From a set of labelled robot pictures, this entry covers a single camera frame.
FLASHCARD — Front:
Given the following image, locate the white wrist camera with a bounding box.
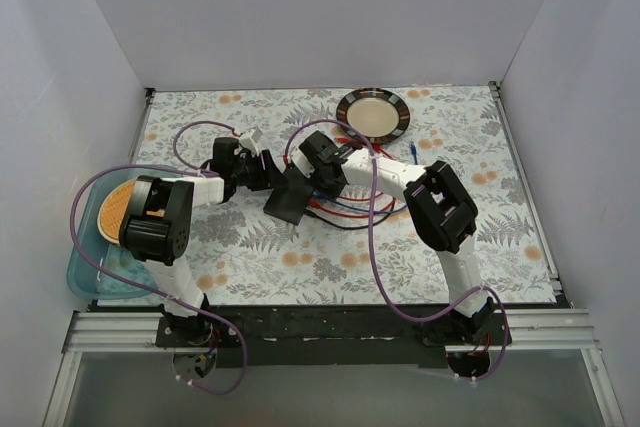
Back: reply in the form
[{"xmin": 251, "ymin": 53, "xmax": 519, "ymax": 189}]
[
  {"xmin": 283, "ymin": 150, "xmax": 315, "ymax": 182},
  {"xmin": 239, "ymin": 128, "xmax": 262, "ymax": 155}
]

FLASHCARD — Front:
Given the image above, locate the orange woven round plate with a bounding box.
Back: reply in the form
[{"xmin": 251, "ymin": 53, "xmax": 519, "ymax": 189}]
[{"xmin": 97, "ymin": 179, "xmax": 135, "ymax": 246}]

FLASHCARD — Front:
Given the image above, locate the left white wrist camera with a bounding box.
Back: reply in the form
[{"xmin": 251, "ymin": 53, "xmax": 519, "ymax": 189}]
[{"xmin": 239, "ymin": 128, "xmax": 262, "ymax": 155}]

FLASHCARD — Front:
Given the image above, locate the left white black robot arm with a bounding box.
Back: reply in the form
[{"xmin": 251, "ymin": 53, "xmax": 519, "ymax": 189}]
[{"xmin": 119, "ymin": 137, "xmax": 286, "ymax": 347}]

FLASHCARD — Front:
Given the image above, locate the teal plastic tray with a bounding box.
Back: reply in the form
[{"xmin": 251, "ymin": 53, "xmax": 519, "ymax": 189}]
[{"xmin": 67, "ymin": 168, "xmax": 174, "ymax": 301}]

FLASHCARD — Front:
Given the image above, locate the black network switch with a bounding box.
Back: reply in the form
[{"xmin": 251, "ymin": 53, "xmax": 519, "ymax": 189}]
[{"xmin": 263, "ymin": 164, "xmax": 314, "ymax": 225}]

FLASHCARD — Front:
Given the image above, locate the dark rimmed beige plate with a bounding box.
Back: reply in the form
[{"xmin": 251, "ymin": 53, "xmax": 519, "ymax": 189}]
[{"xmin": 336, "ymin": 88, "xmax": 411, "ymax": 144}]

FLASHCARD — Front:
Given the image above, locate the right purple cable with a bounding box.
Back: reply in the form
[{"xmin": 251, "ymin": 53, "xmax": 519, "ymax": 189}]
[{"xmin": 284, "ymin": 119, "xmax": 512, "ymax": 382}]

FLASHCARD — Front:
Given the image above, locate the floral tablecloth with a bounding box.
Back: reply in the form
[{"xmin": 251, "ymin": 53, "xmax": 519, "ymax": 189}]
[{"xmin": 137, "ymin": 86, "xmax": 555, "ymax": 305}]

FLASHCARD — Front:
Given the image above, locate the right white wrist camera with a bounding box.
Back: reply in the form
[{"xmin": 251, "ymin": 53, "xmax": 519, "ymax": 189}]
[{"xmin": 283, "ymin": 150, "xmax": 315, "ymax": 182}]

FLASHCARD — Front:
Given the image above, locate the red ethernet cable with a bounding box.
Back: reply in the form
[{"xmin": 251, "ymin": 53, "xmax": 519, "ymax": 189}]
[
  {"xmin": 309, "ymin": 136, "xmax": 409, "ymax": 219},
  {"xmin": 312, "ymin": 191, "xmax": 396, "ymax": 218}
]

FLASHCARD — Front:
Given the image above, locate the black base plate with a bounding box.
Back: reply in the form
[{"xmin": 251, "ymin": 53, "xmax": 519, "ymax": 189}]
[{"xmin": 155, "ymin": 305, "xmax": 512, "ymax": 369}]

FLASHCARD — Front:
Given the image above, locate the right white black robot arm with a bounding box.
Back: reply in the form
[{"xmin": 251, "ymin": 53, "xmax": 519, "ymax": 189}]
[{"xmin": 288, "ymin": 131, "xmax": 491, "ymax": 345}]

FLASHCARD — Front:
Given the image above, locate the black ethernet cable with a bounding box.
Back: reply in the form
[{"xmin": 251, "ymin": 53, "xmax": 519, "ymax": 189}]
[{"xmin": 307, "ymin": 209, "xmax": 374, "ymax": 232}]

